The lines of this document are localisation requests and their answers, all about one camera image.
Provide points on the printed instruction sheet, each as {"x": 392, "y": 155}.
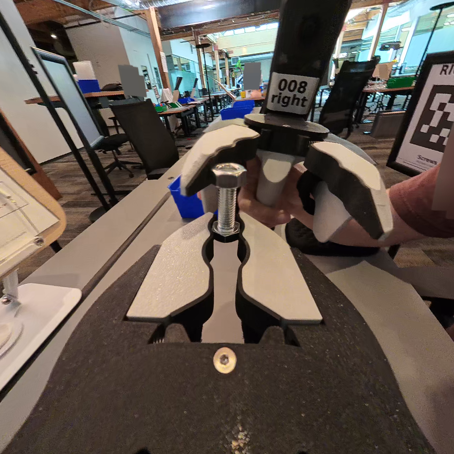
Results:
{"x": 17, "y": 220}

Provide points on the black framed tag sign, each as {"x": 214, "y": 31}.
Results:
{"x": 425, "y": 106}

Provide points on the tall black office chair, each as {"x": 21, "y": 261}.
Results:
{"x": 149, "y": 134}

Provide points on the low black office chair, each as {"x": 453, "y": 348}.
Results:
{"x": 113, "y": 140}

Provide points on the grey waste bin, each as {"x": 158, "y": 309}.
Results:
{"x": 386, "y": 126}

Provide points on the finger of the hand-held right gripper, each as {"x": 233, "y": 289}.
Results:
{"x": 372, "y": 191}
{"x": 212, "y": 142}

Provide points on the green plastic bin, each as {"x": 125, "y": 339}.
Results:
{"x": 400, "y": 83}

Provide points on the person's right hand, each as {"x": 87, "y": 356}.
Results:
{"x": 276, "y": 214}

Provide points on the black floor lamp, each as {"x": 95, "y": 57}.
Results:
{"x": 440, "y": 7}

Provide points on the black mesh office chair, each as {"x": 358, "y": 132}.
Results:
{"x": 347, "y": 92}

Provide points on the black framed whiteboard easel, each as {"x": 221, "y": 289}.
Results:
{"x": 71, "y": 95}

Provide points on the black armrest pad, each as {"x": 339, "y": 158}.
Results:
{"x": 308, "y": 244}

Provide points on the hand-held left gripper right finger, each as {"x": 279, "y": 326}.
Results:
{"x": 280, "y": 280}

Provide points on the steel hex bolt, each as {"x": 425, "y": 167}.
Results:
{"x": 226, "y": 209}

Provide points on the blue plastic bin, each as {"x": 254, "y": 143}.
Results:
{"x": 184, "y": 202}

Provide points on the white document stand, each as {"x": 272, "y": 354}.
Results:
{"x": 53, "y": 301}

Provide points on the background wooden desk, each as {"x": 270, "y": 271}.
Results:
{"x": 106, "y": 94}
{"x": 177, "y": 110}
{"x": 390, "y": 89}

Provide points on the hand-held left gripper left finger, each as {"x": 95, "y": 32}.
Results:
{"x": 170, "y": 280}

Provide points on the background blue bin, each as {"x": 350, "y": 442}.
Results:
{"x": 234, "y": 111}
{"x": 88, "y": 87}

